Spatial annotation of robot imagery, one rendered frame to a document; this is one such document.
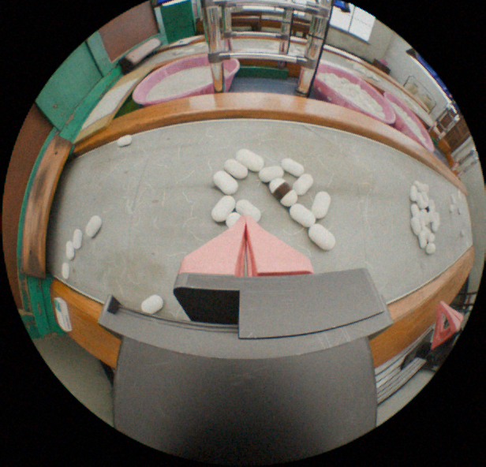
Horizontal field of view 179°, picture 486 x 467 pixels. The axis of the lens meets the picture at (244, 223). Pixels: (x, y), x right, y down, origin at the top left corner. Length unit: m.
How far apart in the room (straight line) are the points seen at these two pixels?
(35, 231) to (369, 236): 0.58
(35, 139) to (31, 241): 0.23
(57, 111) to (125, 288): 0.46
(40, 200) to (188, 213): 0.34
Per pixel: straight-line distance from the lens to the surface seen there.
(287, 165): 0.22
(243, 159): 0.22
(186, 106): 0.31
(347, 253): 0.24
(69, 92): 0.58
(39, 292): 0.48
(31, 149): 0.49
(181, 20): 2.81
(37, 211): 0.42
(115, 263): 0.27
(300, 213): 0.20
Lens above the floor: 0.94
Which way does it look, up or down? 76 degrees down
